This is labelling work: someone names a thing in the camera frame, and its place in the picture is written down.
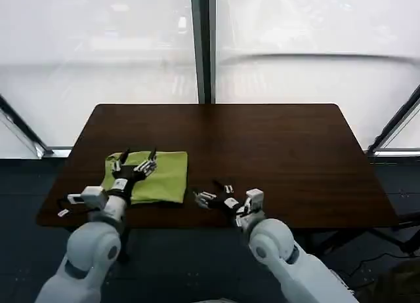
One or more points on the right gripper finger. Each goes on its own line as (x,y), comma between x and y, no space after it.
(204,198)
(228,188)

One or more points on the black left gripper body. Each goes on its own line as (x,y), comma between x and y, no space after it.
(127,175)

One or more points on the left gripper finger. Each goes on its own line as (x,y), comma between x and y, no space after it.
(117,166)
(146,167)

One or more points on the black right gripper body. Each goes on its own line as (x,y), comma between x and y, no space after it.
(226,204)

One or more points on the green cloth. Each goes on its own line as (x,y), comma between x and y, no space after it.
(164,178)

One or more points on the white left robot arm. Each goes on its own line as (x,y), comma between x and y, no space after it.
(88,247)

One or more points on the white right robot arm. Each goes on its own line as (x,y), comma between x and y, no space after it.
(275,244)

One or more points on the slanted grey window frame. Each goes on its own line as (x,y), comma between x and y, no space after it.
(397,119)
(23,126)

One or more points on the grey window mullion post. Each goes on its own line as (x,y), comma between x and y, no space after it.
(203,44)

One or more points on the dark curved rail behind window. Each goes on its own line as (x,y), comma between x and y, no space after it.
(315,55)

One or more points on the black table leg frame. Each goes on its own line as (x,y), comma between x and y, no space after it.
(390,235)

